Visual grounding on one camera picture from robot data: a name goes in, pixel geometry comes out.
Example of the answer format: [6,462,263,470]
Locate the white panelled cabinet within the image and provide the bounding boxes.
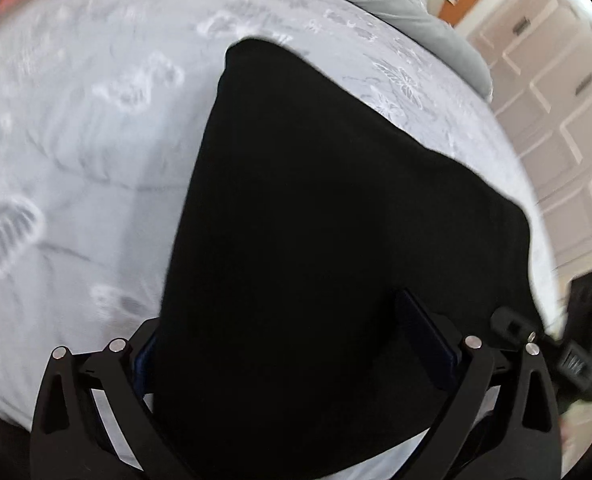
[456,0,592,271]

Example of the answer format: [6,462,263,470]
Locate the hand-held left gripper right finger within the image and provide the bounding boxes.
[395,288,563,480]

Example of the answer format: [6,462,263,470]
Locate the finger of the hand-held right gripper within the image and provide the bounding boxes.
[490,306,592,402]

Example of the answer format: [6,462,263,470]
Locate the black pants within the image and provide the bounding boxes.
[153,36,544,480]

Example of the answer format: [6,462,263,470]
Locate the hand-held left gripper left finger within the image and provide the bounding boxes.
[28,317,197,480]

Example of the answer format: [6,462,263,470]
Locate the white patterned bed sheet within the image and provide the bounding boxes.
[0,0,561,441]

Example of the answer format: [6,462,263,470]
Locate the grey pillow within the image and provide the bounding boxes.
[286,0,494,98]

